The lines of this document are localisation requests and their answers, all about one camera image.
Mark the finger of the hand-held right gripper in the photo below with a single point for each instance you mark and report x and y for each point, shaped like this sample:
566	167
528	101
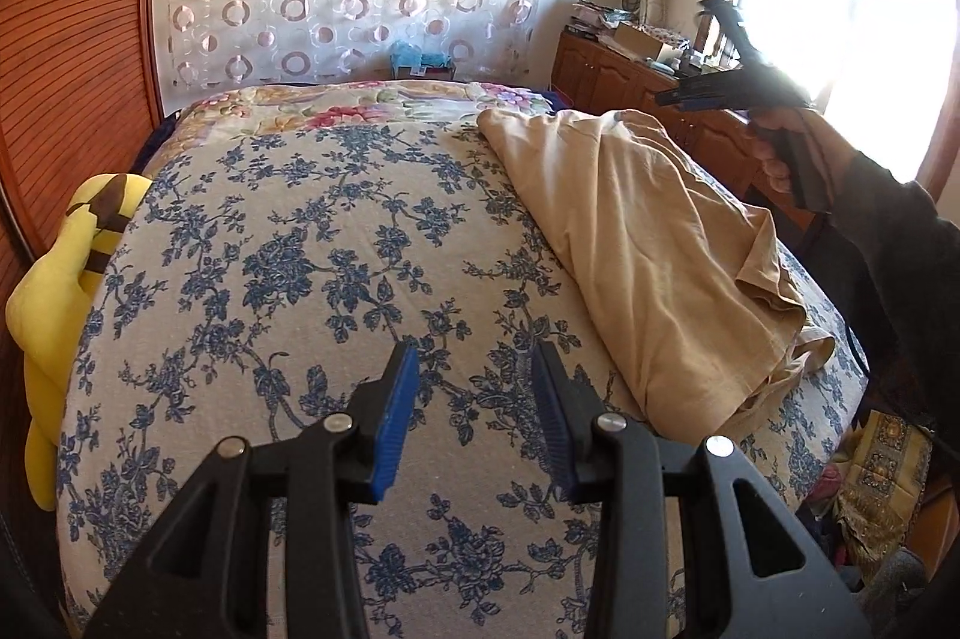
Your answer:
712	80
697	99

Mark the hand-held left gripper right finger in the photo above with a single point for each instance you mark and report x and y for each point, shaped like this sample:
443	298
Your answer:
555	421

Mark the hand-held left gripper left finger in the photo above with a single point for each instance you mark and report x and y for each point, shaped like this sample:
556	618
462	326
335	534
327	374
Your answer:
394	429

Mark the beige printed t-shirt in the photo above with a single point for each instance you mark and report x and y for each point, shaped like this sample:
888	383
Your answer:
637	234

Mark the person's right hand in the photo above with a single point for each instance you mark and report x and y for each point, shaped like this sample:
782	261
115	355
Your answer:
771	166

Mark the cardboard box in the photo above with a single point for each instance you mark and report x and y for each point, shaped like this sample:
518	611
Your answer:
634	39

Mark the wooden cabinet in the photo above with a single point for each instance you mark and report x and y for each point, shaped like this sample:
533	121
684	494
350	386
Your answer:
600	73

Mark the stack of books and papers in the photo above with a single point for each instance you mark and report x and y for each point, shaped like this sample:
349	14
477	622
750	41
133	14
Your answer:
592	16

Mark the blue floral white blanket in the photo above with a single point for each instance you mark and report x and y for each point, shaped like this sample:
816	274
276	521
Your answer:
300	234

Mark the teal plastic package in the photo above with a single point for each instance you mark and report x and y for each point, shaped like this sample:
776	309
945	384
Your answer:
420	58

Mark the pink floral quilt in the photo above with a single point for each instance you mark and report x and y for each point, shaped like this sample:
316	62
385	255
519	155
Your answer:
337	106

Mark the gold patterned cloth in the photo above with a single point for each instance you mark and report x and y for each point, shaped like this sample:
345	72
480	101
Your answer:
885	474

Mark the yellow plush toy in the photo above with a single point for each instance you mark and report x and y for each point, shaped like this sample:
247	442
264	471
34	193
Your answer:
45	309

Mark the slatted wooden door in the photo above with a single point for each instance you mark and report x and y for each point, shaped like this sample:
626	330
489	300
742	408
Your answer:
90	9

